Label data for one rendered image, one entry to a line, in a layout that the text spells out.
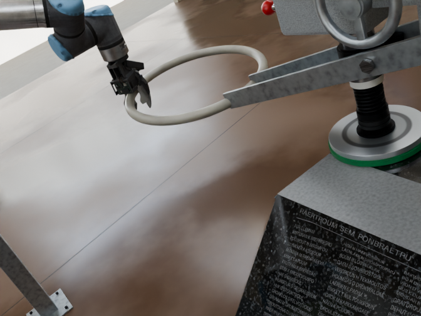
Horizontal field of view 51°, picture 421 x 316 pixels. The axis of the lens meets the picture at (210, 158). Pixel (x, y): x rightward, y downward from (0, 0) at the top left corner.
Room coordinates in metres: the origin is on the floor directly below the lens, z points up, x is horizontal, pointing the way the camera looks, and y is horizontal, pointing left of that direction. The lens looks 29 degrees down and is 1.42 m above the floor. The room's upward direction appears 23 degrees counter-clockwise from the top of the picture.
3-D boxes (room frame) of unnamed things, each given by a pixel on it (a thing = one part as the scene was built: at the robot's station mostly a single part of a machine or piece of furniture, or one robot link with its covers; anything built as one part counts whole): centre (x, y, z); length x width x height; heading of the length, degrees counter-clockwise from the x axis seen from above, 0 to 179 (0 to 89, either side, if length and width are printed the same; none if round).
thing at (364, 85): (0.84, -0.37, 1.00); 0.07 x 0.07 x 0.04
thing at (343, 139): (0.84, -0.37, 0.86); 0.21 x 0.21 x 0.01
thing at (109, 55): (1.49, 0.15, 1.11); 0.10 x 0.09 x 0.05; 60
